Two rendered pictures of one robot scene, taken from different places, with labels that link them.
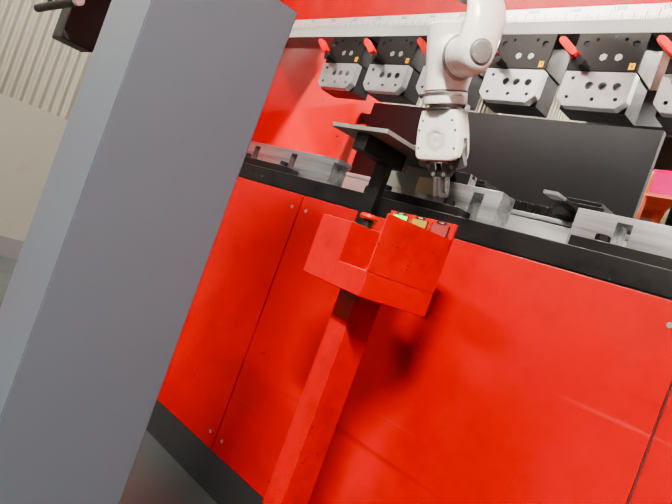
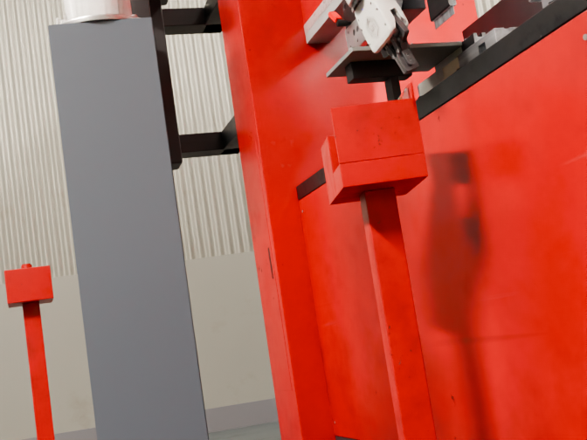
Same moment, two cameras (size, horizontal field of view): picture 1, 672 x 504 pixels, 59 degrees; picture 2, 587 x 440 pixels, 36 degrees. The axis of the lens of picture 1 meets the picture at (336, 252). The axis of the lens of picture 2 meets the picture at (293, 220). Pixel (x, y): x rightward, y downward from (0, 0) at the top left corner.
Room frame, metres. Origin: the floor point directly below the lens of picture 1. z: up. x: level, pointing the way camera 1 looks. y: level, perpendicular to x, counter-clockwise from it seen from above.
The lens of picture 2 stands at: (-0.48, -0.73, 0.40)
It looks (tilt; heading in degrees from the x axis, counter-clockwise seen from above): 7 degrees up; 28
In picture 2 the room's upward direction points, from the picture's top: 9 degrees counter-clockwise
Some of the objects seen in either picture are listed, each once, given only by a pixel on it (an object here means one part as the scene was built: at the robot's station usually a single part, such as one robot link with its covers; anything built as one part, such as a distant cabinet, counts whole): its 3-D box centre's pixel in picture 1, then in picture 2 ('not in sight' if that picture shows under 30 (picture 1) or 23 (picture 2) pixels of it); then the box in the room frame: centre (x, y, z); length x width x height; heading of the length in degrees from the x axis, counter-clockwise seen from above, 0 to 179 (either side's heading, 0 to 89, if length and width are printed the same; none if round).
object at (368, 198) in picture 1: (367, 187); (384, 108); (1.40, -0.02, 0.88); 0.14 x 0.04 x 0.22; 135
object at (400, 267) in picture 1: (377, 248); (369, 146); (1.14, -0.07, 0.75); 0.20 x 0.16 x 0.18; 34
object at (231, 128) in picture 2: not in sight; (217, 134); (2.26, 0.96, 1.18); 0.40 x 0.24 x 0.07; 45
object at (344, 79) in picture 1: (350, 68); (367, 18); (1.83, 0.15, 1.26); 0.15 x 0.09 x 0.17; 45
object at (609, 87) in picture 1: (607, 78); not in sight; (1.27, -0.41, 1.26); 0.15 x 0.09 x 0.17; 45
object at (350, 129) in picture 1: (393, 148); (392, 59); (1.43, -0.05, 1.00); 0.26 x 0.18 x 0.01; 135
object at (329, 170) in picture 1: (288, 165); not in sight; (1.92, 0.24, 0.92); 0.50 x 0.06 x 0.10; 45
